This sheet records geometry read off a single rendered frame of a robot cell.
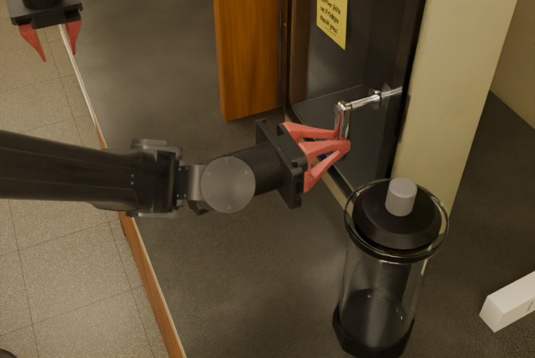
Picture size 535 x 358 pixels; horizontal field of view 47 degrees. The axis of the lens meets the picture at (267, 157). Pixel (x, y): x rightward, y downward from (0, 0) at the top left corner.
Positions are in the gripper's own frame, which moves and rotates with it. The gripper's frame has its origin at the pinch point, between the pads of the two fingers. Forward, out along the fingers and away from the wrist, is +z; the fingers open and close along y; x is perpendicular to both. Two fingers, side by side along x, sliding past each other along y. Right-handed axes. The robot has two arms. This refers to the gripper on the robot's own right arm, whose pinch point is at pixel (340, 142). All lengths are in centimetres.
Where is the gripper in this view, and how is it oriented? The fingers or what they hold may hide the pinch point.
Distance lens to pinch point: 76.2
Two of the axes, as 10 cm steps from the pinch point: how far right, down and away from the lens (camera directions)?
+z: 9.1, -3.0, 2.9
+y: -4.2, -6.3, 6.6
